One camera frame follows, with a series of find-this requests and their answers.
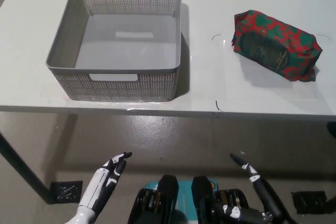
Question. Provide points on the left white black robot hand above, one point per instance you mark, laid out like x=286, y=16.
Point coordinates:
x=101, y=184

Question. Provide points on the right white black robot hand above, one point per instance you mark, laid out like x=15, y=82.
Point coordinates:
x=267, y=197

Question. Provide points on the red green coffee bean bag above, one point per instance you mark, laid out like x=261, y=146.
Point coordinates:
x=275, y=48

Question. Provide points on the black teal robot body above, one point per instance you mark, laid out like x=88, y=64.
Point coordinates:
x=168, y=203

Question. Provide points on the black table leg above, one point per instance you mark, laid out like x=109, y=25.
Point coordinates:
x=26, y=169

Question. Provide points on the grey perforated plastic basket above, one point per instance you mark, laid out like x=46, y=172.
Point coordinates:
x=118, y=40

